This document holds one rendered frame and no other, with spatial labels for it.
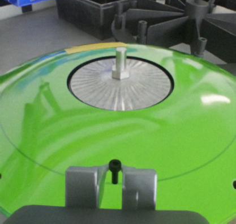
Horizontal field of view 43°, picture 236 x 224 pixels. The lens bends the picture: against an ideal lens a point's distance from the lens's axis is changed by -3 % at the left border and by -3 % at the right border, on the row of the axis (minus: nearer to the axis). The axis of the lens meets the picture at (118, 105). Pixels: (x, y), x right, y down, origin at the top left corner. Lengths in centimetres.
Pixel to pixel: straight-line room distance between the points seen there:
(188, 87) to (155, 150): 9
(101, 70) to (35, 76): 7
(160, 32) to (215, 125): 38
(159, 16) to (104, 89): 43
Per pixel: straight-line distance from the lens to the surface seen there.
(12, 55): 79
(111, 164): 17
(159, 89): 30
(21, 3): 102
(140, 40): 59
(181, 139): 25
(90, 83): 30
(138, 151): 24
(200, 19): 69
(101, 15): 80
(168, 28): 65
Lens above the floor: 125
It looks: 35 degrees down
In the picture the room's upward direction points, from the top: 1 degrees clockwise
